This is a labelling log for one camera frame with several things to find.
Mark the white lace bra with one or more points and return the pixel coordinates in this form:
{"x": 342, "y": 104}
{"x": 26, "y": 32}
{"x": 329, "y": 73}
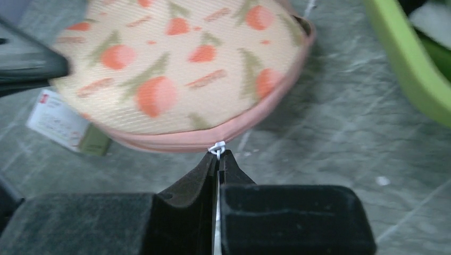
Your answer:
{"x": 433, "y": 19}

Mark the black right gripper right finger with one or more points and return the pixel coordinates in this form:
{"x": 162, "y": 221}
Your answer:
{"x": 289, "y": 219}

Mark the pink tulip-print laundry bag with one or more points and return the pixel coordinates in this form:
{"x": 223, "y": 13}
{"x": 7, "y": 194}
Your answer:
{"x": 181, "y": 75}

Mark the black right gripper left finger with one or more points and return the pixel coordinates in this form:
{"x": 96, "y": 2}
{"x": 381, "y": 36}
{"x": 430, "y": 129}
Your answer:
{"x": 178, "y": 220}

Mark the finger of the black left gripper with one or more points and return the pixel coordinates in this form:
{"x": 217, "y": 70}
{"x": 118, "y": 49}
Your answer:
{"x": 26, "y": 63}

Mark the white green card label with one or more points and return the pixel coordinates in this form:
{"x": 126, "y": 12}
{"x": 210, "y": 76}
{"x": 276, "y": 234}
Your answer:
{"x": 54, "y": 119}

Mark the green plastic basin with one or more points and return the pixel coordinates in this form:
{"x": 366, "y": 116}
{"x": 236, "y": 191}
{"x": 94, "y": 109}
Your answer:
{"x": 420, "y": 80}

